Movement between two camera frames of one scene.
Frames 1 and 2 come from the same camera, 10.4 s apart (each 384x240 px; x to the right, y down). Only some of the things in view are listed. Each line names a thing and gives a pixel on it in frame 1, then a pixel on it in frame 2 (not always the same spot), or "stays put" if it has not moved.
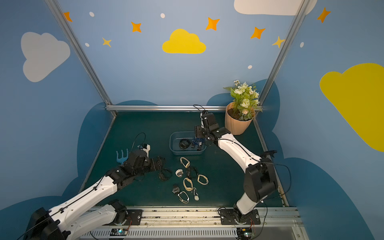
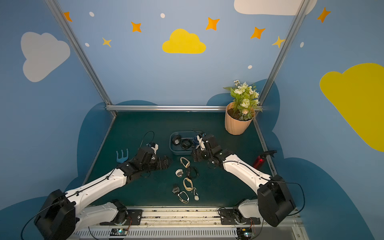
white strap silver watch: [179, 173] stays put
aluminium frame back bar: [165, 108] stays put
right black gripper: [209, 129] -> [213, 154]
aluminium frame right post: [297, 18] stays put
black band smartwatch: [164, 174] -> [176, 139]
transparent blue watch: [198, 141] stays put
